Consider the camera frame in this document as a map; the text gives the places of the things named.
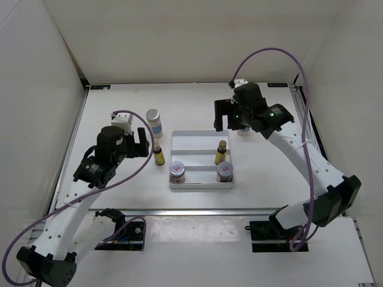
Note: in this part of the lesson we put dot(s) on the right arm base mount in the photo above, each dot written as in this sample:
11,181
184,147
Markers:
266,237

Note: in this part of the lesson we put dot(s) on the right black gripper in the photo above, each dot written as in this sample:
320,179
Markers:
224,107

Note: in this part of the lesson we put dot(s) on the short red-logo jar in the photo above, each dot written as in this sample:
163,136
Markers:
177,172
224,172

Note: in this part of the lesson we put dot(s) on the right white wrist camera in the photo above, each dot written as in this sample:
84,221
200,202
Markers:
237,83

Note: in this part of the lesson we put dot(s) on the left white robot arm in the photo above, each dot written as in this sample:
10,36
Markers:
54,256

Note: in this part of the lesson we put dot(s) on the white divided tray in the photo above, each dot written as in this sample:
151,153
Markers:
196,149

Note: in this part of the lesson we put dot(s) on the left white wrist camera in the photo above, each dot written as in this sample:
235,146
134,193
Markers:
122,120

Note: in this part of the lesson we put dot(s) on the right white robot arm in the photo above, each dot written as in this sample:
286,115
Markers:
331,192

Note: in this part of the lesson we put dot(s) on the tall white spice jar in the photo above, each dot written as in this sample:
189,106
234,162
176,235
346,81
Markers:
244,132
154,121

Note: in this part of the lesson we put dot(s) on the yellow label bottle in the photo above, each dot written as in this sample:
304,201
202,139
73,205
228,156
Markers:
221,152
159,158

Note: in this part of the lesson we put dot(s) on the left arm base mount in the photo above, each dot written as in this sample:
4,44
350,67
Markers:
130,237

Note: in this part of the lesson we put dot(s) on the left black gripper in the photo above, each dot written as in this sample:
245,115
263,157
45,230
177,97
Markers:
141,148

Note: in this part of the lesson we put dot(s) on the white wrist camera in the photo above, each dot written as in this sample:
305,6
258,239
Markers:
237,83
122,120

